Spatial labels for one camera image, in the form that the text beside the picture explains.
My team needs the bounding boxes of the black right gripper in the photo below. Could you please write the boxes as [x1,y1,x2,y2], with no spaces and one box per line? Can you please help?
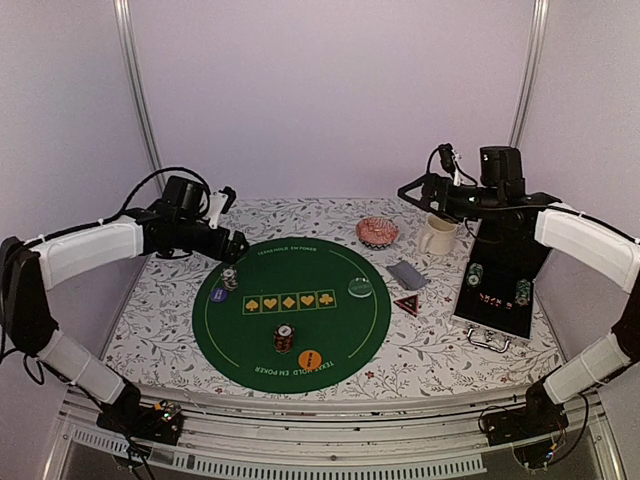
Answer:
[399,172,505,224]

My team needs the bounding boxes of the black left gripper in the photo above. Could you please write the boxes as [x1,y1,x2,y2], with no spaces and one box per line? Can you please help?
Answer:
[176,215,250,264]

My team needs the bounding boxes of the white chip stack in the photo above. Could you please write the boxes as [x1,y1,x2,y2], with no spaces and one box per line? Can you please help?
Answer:
[221,266,239,292]

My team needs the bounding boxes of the blue round blind button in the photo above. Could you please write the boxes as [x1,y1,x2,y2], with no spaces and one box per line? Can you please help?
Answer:
[209,287,229,303]

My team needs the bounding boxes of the clear green dealer button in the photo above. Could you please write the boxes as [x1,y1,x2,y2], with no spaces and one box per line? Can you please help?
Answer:
[347,277,373,298]

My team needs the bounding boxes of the red chip stack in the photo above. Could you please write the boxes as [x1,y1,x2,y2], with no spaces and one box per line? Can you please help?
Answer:
[274,324,295,354]

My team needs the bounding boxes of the orange round blind button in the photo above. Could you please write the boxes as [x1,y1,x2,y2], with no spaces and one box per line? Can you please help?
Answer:
[298,349,323,371]

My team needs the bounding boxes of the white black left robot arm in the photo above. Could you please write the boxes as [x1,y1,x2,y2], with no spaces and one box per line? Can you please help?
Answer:
[1,167,249,434]

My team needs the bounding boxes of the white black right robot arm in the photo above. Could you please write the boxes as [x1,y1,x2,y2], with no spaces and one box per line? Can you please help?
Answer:
[398,144,639,436]

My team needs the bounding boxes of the cream ceramic mug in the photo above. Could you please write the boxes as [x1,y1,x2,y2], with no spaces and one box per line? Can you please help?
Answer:
[418,214,457,255]

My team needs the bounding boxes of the red patterned small bowl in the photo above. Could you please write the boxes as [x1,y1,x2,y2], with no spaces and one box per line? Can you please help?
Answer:
[356,217,399,250]

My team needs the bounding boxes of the aluminium poker chip case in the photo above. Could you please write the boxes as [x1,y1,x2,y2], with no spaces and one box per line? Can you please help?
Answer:
[451,219,550,354]

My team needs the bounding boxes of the green chip stack in case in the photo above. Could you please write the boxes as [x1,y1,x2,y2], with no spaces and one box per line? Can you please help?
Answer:
[514,279,532,307]

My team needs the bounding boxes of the red black triangle token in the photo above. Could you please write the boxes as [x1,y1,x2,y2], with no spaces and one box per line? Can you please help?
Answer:
[394,294,420,317]

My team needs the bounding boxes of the round green poker mat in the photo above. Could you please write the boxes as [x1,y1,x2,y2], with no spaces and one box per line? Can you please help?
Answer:
[192,237,392,394]

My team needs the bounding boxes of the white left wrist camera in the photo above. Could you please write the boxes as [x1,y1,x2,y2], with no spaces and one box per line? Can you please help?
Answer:
[206,186,237,229]

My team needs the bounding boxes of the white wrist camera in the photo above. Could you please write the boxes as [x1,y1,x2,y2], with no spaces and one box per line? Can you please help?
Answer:
[206,186,237,229]
[437,143,461,186]

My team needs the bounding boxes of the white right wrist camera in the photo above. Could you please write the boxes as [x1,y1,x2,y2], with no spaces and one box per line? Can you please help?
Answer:
[437,143,461,186]

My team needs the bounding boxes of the right aluminium frame post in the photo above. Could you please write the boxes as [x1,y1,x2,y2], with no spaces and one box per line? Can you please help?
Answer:
[509,0,550,148]

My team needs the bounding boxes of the aluminium frame post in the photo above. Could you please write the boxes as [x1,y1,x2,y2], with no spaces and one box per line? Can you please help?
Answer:
[113,0,163,172]
[509,0,550,148]

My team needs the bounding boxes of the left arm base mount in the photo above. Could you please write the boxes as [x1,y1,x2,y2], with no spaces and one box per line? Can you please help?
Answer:
[96,397,184,446]

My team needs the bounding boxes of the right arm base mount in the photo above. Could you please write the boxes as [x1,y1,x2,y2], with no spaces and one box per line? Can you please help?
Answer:
[478,400,573,470]

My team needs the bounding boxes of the aluminium front rail frame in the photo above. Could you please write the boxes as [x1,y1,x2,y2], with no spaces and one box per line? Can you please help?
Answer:
[43,386,625,479]

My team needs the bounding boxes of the left aluminium frame post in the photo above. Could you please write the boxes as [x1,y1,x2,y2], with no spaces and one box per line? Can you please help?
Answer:
[113,0,163,172]

